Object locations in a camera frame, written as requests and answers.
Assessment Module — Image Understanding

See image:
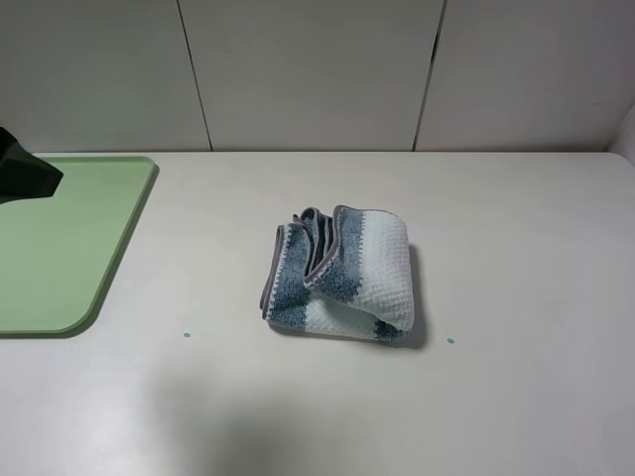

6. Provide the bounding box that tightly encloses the blue white striped towel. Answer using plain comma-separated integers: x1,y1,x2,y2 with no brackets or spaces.
260,205,416,341

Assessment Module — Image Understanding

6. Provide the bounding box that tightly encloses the light green plastic tray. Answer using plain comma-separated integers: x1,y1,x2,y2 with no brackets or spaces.
1,156,159,337

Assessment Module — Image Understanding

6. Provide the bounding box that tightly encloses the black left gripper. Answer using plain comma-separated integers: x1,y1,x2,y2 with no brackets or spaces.
0,128,64,203

